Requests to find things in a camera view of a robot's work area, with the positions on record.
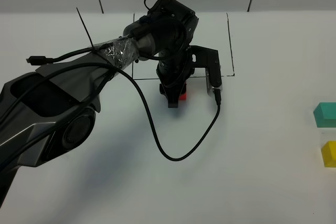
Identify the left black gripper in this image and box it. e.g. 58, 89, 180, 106
156, 49, 195, 109

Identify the red block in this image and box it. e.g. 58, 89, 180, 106
179, 83, 187, 101

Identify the green block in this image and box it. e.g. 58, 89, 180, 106
313, 102, 336, 128

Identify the yellow block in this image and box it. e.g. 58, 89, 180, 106
321, 141, 336, 168

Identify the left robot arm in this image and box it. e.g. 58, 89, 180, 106
1, 0, 198, 199

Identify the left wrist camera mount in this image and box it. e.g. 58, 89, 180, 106
187, 46, 222, 96

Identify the left black camera cable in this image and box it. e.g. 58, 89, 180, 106
25, 55, 223, 162

